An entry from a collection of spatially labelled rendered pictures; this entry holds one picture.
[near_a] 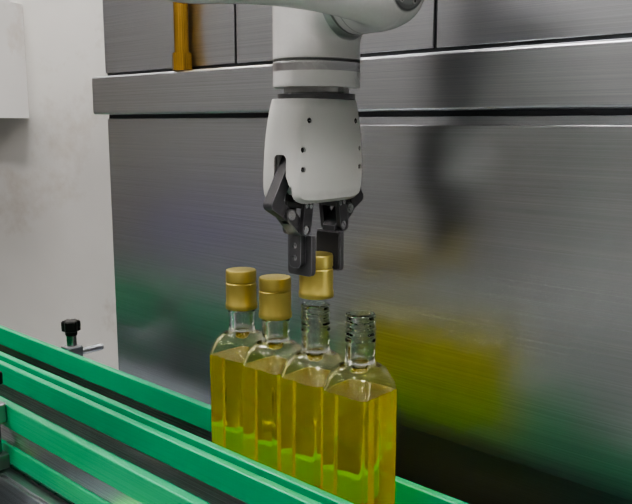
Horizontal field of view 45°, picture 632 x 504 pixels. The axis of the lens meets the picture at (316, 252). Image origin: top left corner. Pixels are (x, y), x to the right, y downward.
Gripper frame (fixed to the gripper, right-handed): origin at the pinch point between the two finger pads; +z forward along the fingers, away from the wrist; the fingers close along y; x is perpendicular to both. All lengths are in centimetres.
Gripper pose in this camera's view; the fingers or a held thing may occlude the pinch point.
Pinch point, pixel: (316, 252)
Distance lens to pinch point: 77.1
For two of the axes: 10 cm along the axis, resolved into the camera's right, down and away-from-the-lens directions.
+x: 7.4, 1.1, -6.6
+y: -6.7, 1.2, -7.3
